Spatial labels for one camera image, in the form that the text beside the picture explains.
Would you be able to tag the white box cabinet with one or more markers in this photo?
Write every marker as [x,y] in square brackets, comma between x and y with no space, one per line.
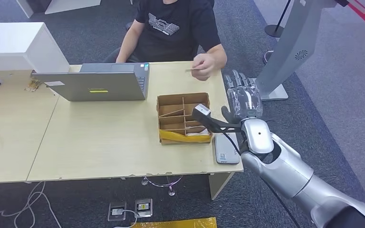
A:
[12,44]

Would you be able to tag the person's right forearm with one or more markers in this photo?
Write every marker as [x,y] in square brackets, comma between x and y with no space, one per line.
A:
[127,44]

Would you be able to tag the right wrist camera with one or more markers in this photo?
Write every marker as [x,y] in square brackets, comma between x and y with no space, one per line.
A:
[201,110]

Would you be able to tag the white platform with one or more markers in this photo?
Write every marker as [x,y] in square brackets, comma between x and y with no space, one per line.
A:
[72,5]

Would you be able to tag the ID card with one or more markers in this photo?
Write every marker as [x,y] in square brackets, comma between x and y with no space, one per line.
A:
[190,69]

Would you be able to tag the black stanchion post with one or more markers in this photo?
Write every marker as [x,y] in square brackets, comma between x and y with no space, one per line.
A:
[273,31]

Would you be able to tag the chrome chair base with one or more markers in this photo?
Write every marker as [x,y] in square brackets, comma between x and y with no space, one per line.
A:
[171,190]

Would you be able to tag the clear plastic hand cover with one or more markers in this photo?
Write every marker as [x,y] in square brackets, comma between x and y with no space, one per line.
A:
[247,99]

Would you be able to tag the grey laptop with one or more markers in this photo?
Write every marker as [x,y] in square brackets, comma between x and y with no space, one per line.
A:
[100,85]

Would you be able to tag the person's left forearm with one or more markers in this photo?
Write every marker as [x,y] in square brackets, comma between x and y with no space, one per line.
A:
[220,56]

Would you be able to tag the person's left hand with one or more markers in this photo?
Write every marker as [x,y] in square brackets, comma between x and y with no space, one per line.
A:
[206,64]

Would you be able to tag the floor socket with plug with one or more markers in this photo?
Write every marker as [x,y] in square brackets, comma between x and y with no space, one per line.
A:
[117,211]

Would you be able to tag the metal floor socket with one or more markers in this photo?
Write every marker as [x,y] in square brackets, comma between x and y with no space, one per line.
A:
[143,207]

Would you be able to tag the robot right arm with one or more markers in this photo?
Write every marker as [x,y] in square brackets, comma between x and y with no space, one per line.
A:
[289,173]

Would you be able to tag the yellow floor tape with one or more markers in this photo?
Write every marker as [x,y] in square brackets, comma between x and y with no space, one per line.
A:
[176,223]

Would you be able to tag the black office chair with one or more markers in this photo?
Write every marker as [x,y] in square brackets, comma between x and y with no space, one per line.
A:
[113,56]

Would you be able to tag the person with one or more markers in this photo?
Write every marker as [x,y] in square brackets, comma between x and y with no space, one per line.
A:
[170,41]

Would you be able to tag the gold patterned sticker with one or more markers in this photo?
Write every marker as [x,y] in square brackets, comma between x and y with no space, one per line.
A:
[33,85]

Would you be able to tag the wooden divided organizer box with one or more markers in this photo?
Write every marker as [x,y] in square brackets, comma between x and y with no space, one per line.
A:
[170,105]

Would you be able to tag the beige desk side panel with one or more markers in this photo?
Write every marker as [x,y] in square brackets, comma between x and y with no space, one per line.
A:
[217,185]

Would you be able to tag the grey card reader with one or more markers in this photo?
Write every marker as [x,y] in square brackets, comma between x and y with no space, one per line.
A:
[225,149]

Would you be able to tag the silver kiosk stand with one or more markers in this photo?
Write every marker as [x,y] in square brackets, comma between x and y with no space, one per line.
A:
[291,44]

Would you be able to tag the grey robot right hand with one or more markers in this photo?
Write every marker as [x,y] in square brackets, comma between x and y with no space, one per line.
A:
[245,100]

